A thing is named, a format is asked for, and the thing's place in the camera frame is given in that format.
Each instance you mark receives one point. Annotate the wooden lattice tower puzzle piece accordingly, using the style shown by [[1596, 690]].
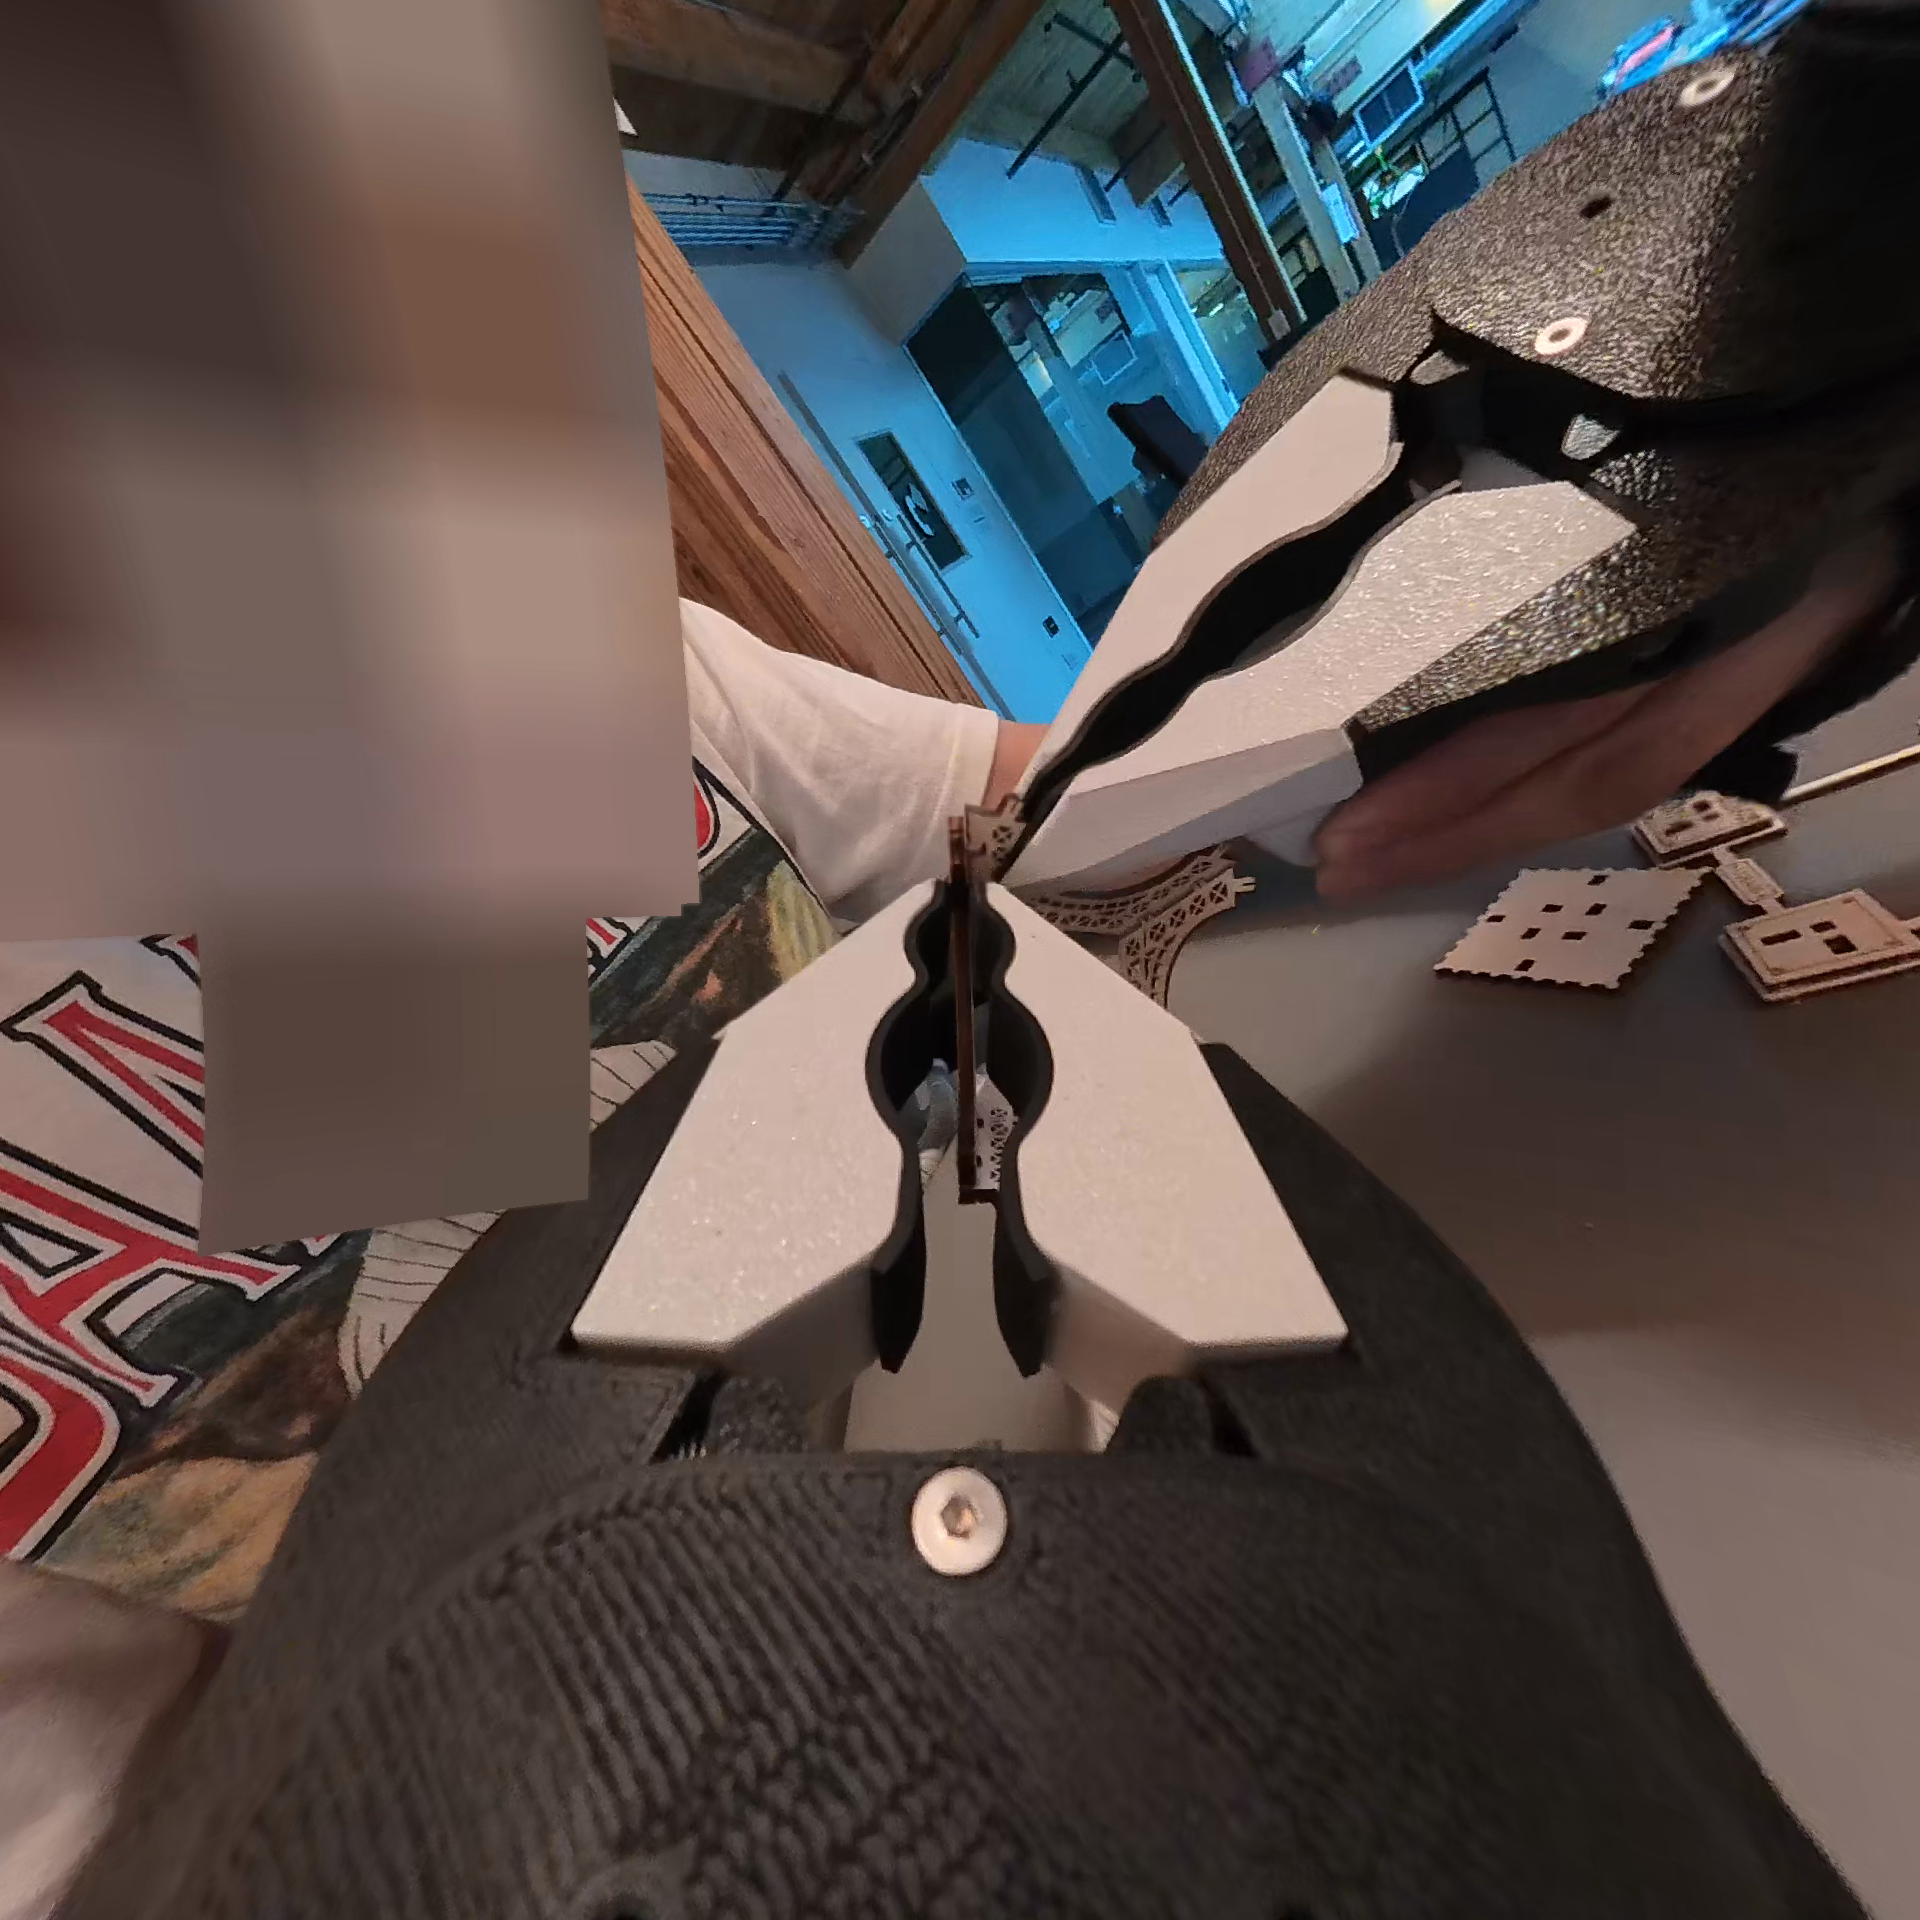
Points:
[[1171, 922]]

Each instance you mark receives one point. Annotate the black office chair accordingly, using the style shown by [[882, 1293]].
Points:
[[1156, 437]]

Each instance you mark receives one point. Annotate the thin wooden stick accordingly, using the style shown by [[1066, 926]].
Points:
[[1852, 776]]

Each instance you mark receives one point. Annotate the white desk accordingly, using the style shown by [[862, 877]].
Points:
[[1652, 1230]]

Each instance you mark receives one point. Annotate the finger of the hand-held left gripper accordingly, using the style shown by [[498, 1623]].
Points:
[[1350, 645], [1230, 525]]

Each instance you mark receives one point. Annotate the square wooden puzzle plate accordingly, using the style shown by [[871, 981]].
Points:
[[1570, 926]]

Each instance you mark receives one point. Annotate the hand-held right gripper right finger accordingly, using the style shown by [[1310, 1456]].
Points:
[[1171, 1201]]

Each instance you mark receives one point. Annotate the white printed t-shirt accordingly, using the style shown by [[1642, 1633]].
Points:
[[820, 751]]

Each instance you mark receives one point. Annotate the wooden lattice arch puzzle piece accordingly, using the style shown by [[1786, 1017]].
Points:
[[968, 1049]]

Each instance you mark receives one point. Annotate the small wooden platform piece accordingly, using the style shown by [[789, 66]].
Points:
[[1823, 944], [1709, 829]]

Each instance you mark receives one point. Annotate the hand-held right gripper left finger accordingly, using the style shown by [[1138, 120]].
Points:
[[734, 1201]]

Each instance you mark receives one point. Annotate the person's left hand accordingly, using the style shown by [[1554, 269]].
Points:
[[1516, 797]]

